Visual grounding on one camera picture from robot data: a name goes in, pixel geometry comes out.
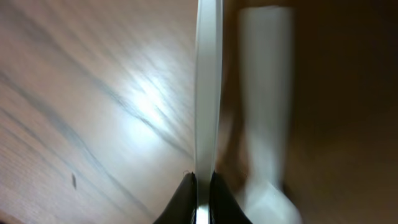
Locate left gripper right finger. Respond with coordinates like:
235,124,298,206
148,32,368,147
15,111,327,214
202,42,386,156
210,172,252,224

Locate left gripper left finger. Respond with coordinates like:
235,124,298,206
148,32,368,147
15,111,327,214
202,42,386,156
154,172,197,224

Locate white plastic spoon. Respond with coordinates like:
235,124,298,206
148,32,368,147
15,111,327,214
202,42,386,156
195,0,223,224
238,6,302,223

